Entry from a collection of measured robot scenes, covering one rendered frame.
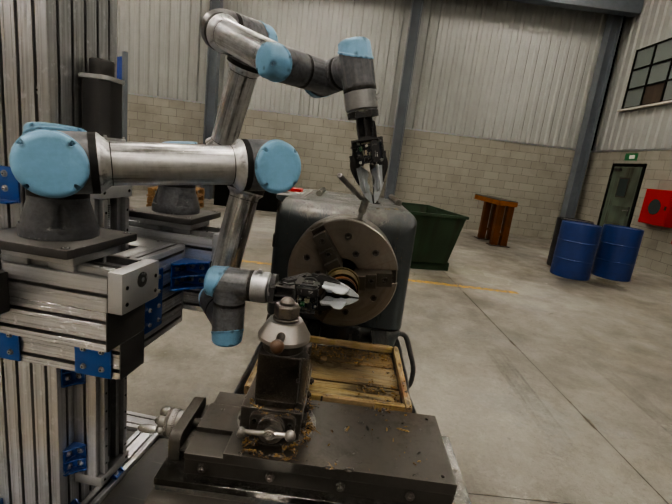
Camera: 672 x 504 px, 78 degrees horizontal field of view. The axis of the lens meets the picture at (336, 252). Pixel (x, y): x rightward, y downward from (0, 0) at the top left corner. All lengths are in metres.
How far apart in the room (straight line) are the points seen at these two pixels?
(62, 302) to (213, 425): 0.47
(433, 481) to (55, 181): 0.78
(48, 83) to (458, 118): 10.96
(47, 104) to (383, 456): 1.07
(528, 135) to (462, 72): 2.40
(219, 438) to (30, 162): 0.55
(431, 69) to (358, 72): 10.75
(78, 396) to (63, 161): 0.82
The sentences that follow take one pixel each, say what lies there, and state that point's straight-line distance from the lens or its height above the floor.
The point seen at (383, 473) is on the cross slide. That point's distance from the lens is 0.67.
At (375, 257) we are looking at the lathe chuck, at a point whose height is 1.14.
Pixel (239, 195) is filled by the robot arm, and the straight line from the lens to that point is 1.08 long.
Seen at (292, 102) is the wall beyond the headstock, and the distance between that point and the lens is 11.37.
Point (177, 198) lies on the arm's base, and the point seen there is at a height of 1.21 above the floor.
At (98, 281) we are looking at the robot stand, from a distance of 0.97.
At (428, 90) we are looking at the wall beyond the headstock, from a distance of 11.61.
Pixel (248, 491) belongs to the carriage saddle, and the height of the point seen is 0.92.
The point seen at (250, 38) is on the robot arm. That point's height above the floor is 1.64.
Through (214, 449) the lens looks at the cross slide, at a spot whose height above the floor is 0.96.
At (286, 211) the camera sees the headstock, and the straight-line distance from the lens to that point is 1.31.
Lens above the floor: 1.39
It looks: 12 degrees down
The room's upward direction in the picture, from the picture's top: 7 degrees clockwise
